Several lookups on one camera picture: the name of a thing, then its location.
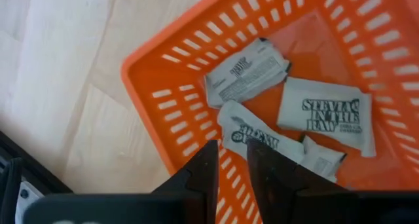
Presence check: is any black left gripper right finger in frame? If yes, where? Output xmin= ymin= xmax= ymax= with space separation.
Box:
xmin=246 ymin=138 xmax=348 ymax=224

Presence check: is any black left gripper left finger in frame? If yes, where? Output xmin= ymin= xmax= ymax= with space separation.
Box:
xmin=152 ymin=139 xmax=220 ymax=224

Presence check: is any white green stevia packet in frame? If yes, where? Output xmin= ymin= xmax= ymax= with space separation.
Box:
xmin=276 ymin=76 xmax=377 ymax=159
xmin=204 ymin=37 xmax=291 ymax=109
xmin=217 ymin=100 xmax=306 ymax=165
xmin=300 ymin=135 xmax=348 ymax=183

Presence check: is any orange slotted plastic basket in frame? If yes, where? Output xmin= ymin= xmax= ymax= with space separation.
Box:
xmin=120 ymin=0 xmax=419 ymax=224

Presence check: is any black aluminium table frame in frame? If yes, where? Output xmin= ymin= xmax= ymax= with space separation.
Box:
xmin=0 ymin=130 xmax=73 ymax=224

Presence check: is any silver metal bracket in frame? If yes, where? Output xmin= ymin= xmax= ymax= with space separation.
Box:
xmin=14 ymin=180 xmax=45 ymax=224

